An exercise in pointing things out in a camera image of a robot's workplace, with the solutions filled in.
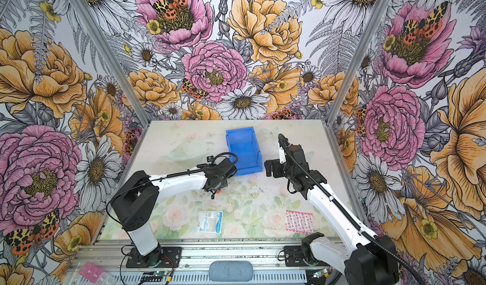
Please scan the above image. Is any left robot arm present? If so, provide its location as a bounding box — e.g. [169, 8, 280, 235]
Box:
[110, 152, 238, 268]

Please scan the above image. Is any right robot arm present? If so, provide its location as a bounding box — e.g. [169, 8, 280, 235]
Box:
[265, 134, 400, 284]

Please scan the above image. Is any blue plastic bin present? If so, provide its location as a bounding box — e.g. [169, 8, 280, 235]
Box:
[226, 127, 263, 176]

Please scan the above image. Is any white blue sachet packet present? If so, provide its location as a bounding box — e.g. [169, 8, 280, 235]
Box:
[197, 211, 224, 234]

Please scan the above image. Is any pink patterned packet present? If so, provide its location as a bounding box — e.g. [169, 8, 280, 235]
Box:
[286, 210, 314, 234]

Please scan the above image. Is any grey foam pad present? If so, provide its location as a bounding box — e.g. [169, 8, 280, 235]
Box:
[208, 261, 254, 282]

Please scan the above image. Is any green circuit board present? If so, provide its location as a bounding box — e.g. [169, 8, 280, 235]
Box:
[139, 270, 174, 284]

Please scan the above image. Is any pink plastic box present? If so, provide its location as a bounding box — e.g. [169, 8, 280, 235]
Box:
[78, 262, 106, 284]

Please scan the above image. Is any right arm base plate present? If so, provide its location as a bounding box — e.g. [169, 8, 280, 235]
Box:
[283, 246, 320, 267]

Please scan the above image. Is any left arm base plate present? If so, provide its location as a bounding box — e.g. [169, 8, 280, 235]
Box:
[126, 246, 182, 269]

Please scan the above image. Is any aluminium frame rail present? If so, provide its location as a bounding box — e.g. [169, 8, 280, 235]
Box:
[64, 239, 346, 284]

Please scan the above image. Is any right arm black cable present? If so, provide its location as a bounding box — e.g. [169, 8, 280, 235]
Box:
[278, 134, 418, 285]

